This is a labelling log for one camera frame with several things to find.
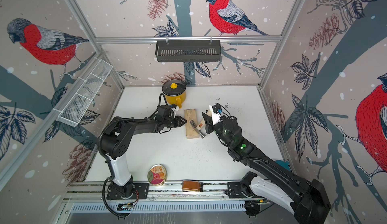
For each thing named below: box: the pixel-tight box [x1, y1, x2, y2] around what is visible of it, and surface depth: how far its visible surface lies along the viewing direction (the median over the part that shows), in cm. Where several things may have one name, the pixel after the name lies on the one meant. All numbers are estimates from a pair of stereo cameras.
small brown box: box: [181, 179, 205, 193], surface depth 74 cm
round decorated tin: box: [147, 163, 168, 187], surface depth 77 cm
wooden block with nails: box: [184, 108, 200, 140], surface depth 96 cm
